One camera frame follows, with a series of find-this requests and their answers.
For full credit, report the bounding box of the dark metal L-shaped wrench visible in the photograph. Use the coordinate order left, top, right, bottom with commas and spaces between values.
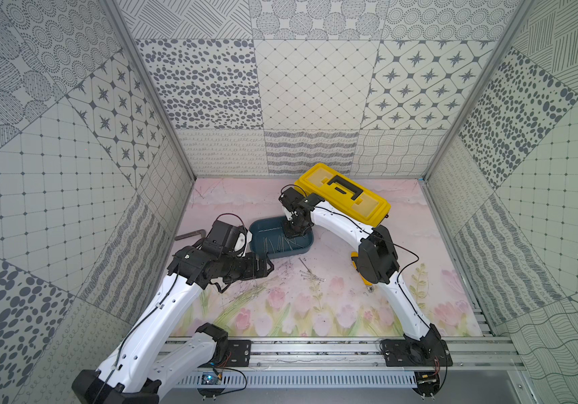
174, 229, 207, 241

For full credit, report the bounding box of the yellow black toolbox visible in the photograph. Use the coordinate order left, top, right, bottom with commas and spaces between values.
295, 163, 391, 227

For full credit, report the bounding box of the teal plastic storage box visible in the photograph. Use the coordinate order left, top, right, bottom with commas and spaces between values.
248, 216, 314, 260

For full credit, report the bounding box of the yellow black utility knife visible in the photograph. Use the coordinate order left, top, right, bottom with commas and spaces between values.
350, 251, 375, 294

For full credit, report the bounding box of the steel nail pile centre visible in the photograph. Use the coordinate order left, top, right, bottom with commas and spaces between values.
298, 259, 325, 283

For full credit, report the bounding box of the white slotted cable duct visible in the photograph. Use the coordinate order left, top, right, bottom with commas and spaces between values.
177, 370, 417, 389

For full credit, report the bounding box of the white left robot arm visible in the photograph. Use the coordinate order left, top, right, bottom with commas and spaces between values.
72, 220, 274, 403

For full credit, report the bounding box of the aluminium mounting rail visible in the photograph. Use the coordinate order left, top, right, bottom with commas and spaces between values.
247, 337, 524, 370

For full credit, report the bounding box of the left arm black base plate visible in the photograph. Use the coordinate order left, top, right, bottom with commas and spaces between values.
205, 339, 252, 368

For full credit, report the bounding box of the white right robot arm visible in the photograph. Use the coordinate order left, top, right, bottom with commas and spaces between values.
279, 185, 445, 357

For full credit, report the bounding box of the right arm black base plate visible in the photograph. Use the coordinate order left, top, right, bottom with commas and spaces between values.
379, 338, 453, 368

